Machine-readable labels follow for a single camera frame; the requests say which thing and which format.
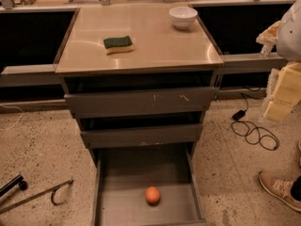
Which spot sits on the clear water bottle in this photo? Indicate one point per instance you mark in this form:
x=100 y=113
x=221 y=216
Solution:
x=266 y=50

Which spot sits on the tan shoe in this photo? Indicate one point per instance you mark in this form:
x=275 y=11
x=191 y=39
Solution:
x=284 y=190

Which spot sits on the white bowl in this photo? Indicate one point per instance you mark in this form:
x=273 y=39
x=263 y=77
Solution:
x=182 y=17

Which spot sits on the grey bottom drawer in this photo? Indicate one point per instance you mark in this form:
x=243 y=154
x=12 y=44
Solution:
x=146 y=188

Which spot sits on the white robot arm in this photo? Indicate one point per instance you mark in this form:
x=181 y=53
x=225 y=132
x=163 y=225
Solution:
x=286 y=36

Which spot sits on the grey middle drawer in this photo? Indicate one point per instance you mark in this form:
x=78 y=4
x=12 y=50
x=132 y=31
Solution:
x=143 y=136

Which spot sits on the metal rod with hook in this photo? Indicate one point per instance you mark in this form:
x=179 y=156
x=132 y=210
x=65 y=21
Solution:
x=51 y=190

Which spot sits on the grey drawer cabinet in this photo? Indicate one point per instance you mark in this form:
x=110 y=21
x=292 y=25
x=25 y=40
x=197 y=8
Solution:
x=164 y=57

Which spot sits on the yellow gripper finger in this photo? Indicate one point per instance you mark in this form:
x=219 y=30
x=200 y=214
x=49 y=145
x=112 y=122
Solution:
x=269 y=35
x=283 y=92

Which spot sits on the grey top drawer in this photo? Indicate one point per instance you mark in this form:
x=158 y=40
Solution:
x=139 y=102

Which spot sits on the green yellow sponge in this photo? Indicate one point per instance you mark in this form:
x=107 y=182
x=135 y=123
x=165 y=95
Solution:
x=118 y=45

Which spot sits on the black caster leg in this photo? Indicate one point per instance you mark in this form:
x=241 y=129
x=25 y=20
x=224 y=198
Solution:
x=16 y=181

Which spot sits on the orange fruit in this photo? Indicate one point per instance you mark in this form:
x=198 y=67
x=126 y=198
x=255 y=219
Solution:
x=152 y=195

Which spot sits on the grey drawer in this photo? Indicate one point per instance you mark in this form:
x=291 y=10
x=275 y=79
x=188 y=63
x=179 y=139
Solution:
x=146 y=188
x=143 y=136
x=139 y=102

